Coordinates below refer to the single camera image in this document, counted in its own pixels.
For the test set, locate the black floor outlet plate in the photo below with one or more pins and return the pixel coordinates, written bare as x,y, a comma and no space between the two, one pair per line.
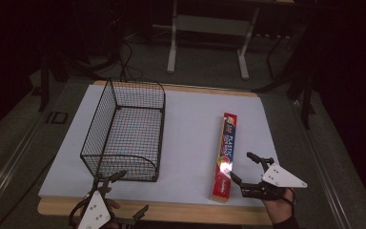
57,117

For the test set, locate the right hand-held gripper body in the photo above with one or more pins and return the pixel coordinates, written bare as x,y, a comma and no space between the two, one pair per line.
281,178

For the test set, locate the white metal desk frame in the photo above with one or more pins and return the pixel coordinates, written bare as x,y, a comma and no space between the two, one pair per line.
209,25

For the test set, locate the white table cover sheet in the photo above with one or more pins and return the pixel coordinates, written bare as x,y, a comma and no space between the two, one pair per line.
187,127

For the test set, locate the black metal stand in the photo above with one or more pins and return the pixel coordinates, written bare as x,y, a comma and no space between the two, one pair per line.
44,79

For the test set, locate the person's left hand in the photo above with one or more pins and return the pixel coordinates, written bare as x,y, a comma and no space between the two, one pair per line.
112,203

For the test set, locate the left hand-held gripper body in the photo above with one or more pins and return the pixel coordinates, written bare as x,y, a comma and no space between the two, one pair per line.
94,211

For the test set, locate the person's right hand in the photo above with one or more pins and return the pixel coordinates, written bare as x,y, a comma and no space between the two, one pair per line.
279,210

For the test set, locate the red plastic wrap box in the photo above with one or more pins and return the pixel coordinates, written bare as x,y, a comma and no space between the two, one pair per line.
227,149

